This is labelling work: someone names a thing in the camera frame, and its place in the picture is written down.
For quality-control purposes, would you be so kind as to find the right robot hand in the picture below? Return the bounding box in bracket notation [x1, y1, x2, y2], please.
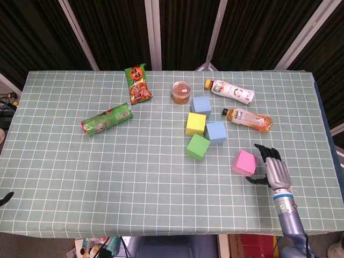
[245, 143, 292, 192]

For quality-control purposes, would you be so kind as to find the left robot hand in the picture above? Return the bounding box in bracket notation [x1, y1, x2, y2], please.
[0, 191, 15, 207]

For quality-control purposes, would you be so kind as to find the pink foam cube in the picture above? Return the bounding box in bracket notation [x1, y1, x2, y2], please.
[231, 149, 259, 177]

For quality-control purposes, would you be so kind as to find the light blue foam cube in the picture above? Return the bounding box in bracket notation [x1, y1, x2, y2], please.
[190, 96, 212, 120]
[204, 121, 228, 147]

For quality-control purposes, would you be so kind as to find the green foam cube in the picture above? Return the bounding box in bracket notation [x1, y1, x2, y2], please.
[184, 133, 211, 162]

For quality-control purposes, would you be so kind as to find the yellow foam cube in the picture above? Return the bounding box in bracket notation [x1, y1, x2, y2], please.
[185, 112, 207, 137]

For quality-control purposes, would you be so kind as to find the orange juice bottle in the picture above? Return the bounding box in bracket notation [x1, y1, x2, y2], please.
[221, 106, 274, 133]

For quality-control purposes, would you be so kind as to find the red box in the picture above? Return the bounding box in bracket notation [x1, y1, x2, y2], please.
[240, 234, 280, 258]

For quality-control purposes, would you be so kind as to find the blue table underlay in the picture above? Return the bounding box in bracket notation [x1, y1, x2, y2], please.
[313, 77, 344, 202]

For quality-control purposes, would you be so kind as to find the brown cardboard box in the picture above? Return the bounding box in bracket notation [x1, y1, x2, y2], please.
[227, 234, 244, 258]

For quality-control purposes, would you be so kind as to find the white table leg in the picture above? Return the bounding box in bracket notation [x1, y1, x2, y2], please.
[217, 234, 229, 258]

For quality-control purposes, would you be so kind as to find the white yellow-capped drink bottle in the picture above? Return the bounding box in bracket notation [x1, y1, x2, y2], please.
[204, 78, 255, 105]

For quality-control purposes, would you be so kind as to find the colourful plastic bag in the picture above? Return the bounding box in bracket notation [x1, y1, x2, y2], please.
[80, 236, 121, 258]

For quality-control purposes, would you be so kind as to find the green checked tablecloth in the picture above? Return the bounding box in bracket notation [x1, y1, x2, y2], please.
[0, 70, 344, 239]

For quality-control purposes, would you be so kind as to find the clear jar of rubber bands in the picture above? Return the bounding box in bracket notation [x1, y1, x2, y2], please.
[171, 80, 192, 104]

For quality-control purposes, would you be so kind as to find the green potato chip can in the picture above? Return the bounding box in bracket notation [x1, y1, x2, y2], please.
[81, 102, 134, 137]

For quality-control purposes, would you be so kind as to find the green orange snack bag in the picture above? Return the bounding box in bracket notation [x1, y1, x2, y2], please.
[124, 63, 153, 106]

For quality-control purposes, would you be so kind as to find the dark brown curtain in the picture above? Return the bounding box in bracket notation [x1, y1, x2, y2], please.
[0, 0, 344, 130]

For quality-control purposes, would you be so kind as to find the white metal frame post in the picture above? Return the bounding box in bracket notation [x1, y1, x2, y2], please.
[329, 124, 344, 138]
[274, 0, 333, 71]
[193, 0, 229, 71]
[58, 0, 99, 71]
[0, 71, 23, 95]
[144, 0, 163, 71]

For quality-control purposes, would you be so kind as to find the black cable bundle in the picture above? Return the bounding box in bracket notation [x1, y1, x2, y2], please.
[0, 91, 18, 130]

